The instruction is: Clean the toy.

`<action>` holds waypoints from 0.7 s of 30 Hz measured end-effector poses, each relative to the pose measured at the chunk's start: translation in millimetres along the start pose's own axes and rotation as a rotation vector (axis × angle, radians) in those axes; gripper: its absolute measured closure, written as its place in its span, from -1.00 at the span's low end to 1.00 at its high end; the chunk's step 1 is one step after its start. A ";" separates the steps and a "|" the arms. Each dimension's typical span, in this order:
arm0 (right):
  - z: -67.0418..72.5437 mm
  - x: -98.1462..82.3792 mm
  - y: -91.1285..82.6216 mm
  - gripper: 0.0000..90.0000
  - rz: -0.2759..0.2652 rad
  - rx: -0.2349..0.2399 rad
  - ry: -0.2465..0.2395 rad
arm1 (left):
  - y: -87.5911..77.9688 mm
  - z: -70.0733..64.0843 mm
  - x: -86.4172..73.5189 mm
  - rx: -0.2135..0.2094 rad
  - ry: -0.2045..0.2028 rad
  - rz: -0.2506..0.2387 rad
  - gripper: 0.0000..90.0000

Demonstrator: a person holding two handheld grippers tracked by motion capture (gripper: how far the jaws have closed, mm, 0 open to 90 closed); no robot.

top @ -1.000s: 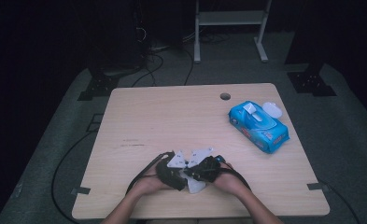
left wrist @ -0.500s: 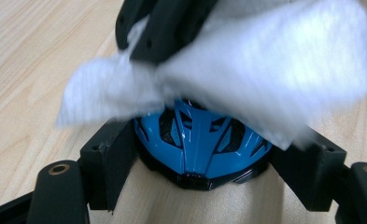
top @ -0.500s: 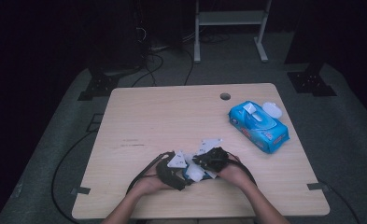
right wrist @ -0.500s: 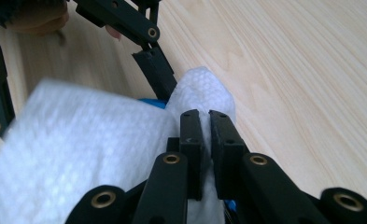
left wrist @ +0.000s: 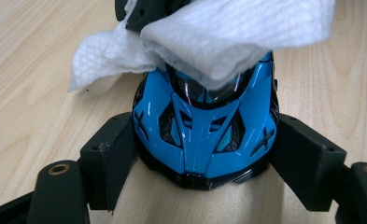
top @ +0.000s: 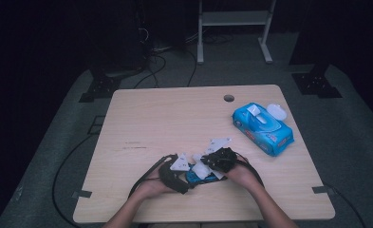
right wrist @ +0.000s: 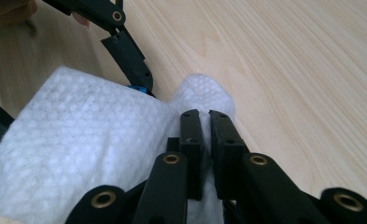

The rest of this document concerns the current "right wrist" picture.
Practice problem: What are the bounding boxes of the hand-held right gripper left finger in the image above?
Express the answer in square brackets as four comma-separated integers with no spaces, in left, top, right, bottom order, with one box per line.
[166,108,205,202]

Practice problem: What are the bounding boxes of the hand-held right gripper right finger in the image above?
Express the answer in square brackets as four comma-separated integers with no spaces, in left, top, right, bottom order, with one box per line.
[208,109,250,200]

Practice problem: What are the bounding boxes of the blue and black toy car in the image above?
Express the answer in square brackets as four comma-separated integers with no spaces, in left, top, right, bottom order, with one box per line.
[127,84,148,95]

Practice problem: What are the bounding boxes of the white wet wipe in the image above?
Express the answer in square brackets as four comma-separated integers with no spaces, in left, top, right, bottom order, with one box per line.
[0,64,236,224]

